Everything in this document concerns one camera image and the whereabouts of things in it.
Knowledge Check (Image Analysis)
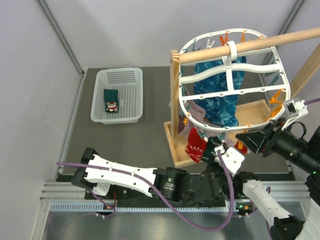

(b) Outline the white clip hanger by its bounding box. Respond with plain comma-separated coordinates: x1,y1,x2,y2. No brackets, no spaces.
170,28,291,139

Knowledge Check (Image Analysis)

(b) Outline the green reindeer sock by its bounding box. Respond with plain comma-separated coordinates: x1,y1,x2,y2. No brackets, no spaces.
103,89,119,113

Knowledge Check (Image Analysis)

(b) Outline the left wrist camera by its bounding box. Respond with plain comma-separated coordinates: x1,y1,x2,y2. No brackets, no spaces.
214,145,245,177

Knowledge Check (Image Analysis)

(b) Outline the blue patterned cloth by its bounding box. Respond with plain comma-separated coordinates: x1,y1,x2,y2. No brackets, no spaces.
193,56,247,127

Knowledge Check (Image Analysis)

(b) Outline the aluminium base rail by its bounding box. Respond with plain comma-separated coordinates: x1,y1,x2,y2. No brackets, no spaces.
39,181,311,213

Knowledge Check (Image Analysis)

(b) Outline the red patterned sock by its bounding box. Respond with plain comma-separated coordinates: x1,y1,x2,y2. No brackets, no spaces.
185,127,208,164
234,140,248,155

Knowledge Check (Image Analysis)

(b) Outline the mauve cloth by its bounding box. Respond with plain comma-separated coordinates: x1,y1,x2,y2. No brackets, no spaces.
178,100,236,147

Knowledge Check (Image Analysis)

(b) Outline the wooden rack stand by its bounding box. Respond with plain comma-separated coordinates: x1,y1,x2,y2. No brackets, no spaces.
164,27,320,168

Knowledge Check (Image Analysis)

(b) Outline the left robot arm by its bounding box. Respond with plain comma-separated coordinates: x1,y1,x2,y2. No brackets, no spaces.
71,148,230,208

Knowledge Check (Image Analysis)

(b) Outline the white plastic basket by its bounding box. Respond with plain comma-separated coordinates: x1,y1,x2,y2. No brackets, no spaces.
90,67,143,125

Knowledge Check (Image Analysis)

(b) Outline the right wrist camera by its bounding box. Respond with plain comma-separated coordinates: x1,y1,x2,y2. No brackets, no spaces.
281,98,309,131

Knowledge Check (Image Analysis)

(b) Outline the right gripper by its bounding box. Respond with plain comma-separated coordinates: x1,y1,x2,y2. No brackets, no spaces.
235,114,320,171

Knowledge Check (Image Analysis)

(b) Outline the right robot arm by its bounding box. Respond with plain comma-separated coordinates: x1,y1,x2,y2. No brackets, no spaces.
233,118,320,240

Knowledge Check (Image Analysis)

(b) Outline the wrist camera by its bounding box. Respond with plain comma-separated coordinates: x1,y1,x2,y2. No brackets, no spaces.
214,145,245,177
281,98,309,131

